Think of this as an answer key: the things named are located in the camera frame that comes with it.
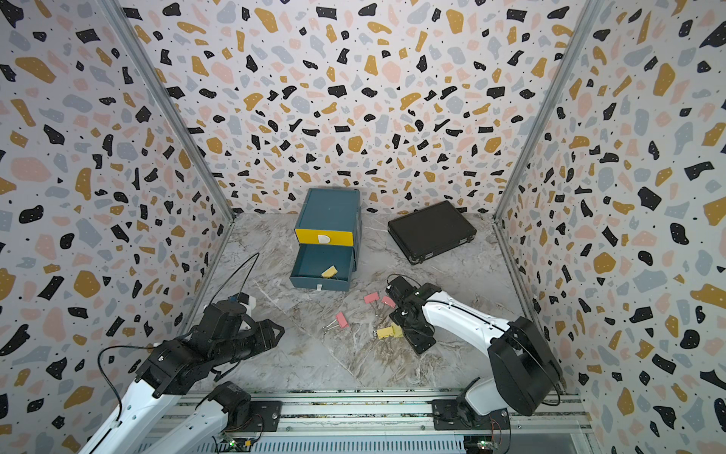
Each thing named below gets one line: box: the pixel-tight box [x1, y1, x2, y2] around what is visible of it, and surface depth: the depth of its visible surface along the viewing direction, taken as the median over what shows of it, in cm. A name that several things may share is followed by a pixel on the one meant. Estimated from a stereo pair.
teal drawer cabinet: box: [289, 187, 363, 287], surface depth 94 cm
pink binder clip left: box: [334, 311, 350, 329], surface depth 93 cm
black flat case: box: [387, 200, 478, 265], surface depth 113 cm
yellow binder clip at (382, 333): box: [377, 326, 395, 339], surface depth 90 cm
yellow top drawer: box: [294, 228, 355, 247], surface depth 92 cm
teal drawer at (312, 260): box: [289, 243, 356, 292], surface depth 96 cm
